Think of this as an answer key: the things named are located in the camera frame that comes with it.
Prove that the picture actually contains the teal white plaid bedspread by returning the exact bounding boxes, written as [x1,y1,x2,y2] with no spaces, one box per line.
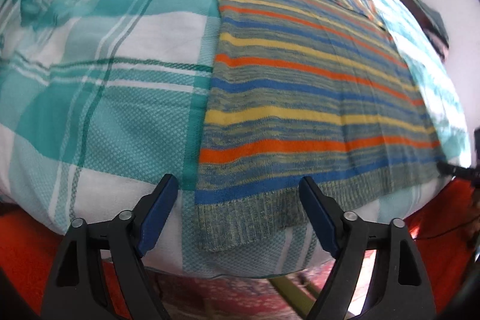
[1,0,471,278]

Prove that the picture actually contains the striped knit sweater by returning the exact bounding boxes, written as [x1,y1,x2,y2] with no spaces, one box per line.
[195,0,443,252]

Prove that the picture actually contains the dark wooden nightstand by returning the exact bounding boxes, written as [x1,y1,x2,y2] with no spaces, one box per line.
[400,0,435,32]

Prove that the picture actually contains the orange red trousers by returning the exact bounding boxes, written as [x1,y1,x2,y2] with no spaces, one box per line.
[1,179,479,319]

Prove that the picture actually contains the patterned floral rug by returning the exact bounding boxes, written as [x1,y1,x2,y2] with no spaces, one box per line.
[149,259,339,320]

